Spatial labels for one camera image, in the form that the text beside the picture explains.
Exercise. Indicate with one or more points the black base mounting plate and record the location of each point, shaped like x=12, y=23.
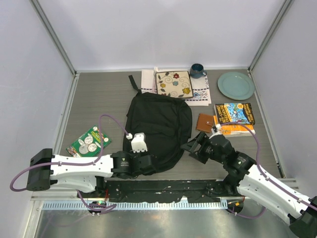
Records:
x=162, y=191

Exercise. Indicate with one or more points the dark blue ceramic mug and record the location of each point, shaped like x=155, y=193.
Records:
x=197, y=70

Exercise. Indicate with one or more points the colourful treehouse storey book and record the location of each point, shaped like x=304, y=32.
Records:
x=234, y=112

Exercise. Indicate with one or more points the brown leather wallet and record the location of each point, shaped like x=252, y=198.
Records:
x=204, y=123

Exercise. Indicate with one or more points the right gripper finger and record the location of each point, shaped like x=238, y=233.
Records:
x=193, y=144
x=202, y=158

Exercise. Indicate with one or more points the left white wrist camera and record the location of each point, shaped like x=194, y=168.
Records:
x=138, y=143

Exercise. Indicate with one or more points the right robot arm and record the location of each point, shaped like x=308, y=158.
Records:
x=249, y=179

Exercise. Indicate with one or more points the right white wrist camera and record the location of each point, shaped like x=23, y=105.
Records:
x=216, y=130

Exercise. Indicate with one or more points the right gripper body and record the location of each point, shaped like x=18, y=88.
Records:
x=210, y=153

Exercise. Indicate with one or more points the green coin collecting book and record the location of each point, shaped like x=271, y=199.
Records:
x=88, y=144

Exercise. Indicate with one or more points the orange paperback book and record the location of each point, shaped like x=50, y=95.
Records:
x=232, y=130

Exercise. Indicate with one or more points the square floral ceramic plate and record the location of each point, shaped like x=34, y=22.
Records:
x=176, y=84

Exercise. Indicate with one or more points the patterned white placemat cloth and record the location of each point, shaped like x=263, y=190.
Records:
x=200, y=86

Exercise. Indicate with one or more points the slotted cable duct rail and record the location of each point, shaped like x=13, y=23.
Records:
x=181, y=205

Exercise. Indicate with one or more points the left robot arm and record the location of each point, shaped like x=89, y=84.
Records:
x=81, y=173

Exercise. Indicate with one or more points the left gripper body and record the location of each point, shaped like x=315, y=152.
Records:
x=139, y=155

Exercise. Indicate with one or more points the black student backpack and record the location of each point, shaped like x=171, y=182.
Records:
x=166, y=123

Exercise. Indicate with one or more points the round teal plate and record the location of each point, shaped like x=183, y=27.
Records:
x=236, y=85

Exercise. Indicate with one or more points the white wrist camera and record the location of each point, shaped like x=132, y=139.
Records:
x=216, y=130
x=138, y=143

